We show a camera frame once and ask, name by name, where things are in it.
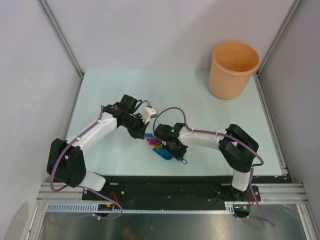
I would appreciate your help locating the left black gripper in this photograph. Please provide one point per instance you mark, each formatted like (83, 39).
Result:
(139, 133)

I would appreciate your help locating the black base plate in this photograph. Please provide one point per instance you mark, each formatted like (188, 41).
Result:
(174, 194)

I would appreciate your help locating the orange plastic bucket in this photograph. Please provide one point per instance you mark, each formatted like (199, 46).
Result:
(233, 64)

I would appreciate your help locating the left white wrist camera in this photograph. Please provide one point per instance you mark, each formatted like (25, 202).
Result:
(148, 113)

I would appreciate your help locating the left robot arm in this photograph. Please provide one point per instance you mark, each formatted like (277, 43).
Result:
(66, 161)

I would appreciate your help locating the blue plastic dustpan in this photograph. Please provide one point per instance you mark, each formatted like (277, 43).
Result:
(163, 153)

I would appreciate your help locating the blue hand brush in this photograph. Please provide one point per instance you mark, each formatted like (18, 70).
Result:
(149, 136)

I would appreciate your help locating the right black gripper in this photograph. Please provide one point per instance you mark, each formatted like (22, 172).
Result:
(178, 155)

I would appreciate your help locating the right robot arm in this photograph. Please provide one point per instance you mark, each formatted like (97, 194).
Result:
(237, 147)

